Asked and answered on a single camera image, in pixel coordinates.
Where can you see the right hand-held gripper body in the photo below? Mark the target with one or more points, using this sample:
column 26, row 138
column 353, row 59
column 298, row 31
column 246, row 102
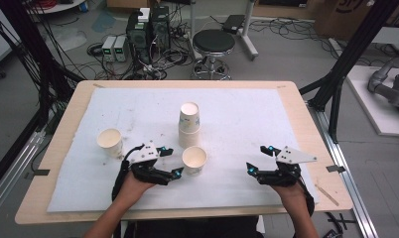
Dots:
column 287, row 175

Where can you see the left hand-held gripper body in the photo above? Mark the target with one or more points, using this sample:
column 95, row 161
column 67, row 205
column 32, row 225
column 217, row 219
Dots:
column 148, row 168

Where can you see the white floral paper cup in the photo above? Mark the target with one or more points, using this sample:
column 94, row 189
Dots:
column 109, row 140
column 194, row 160

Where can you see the stack of paper cups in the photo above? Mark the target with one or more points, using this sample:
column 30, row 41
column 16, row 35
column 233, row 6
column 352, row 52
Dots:
column 189, row 125

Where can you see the person's right hand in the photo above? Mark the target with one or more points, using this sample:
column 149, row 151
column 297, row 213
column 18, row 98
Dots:
column 293, row 198

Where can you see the person's left hand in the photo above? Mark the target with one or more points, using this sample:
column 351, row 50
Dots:
column 133, row 190

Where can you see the thin wooden stick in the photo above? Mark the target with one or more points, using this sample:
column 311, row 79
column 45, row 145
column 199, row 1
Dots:
column 326, row 195

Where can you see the black tape piece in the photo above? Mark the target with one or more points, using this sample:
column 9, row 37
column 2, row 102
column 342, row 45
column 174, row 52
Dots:
column 335, row 168
column 38, row 172

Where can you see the white foam mat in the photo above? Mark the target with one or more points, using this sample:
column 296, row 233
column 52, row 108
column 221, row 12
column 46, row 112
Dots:
column 227, row 125

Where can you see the person's dark clothing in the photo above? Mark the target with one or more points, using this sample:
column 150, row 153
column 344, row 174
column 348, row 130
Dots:
column 194, row 228

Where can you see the white platform board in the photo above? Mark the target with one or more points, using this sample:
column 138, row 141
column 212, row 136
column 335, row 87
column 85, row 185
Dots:
column 369, row 105

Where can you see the grey power supply unit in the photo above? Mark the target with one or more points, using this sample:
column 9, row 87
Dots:
column 120, row 48
column 108, row 48

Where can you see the black computer tower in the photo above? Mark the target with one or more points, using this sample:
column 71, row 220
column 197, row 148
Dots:
column 160, row 28
column 138, row 36

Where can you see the black round stool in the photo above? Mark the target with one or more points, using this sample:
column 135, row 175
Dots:
column 214, row 41

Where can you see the black flat device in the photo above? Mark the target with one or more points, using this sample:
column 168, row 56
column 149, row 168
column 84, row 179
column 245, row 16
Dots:
column 233, row 23

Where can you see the white box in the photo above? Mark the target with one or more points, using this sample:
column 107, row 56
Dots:
column 144, row 15

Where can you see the printed cardboard box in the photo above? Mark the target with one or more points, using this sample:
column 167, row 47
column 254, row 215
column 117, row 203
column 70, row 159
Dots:
column 353, row 16

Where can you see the aluminium rail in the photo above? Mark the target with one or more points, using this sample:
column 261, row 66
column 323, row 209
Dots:
column 12, row 178
column 346, row 172

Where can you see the black metal frame post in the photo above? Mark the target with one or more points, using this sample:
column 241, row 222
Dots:
column 346, row 59

